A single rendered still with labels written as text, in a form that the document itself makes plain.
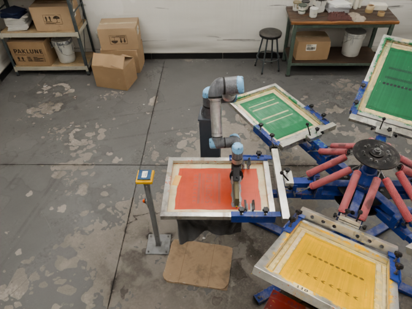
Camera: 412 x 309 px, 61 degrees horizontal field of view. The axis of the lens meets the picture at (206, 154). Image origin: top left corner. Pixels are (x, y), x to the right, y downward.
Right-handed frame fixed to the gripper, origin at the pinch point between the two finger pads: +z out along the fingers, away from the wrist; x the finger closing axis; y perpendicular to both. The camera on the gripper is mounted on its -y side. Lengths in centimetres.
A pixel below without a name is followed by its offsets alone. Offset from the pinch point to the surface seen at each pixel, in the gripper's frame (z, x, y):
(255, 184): 5.0, -14.8, 3.0
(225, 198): 5.0, 7.5, -10.2
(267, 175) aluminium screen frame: 1.5, -23.8, 9.7
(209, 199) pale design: 4.9, 19.0, -11.5
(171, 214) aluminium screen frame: 1, 45, -28
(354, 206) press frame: -2, -79, -23
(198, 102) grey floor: 101, 41, 249
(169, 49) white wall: 85, 95, 380
